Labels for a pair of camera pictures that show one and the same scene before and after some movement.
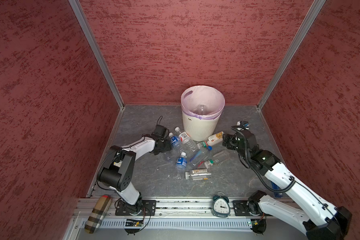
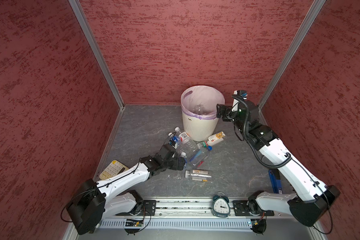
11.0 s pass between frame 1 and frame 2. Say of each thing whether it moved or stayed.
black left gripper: moved
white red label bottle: stayed
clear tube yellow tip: stayed
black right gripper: moved
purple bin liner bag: stayed
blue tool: stayed
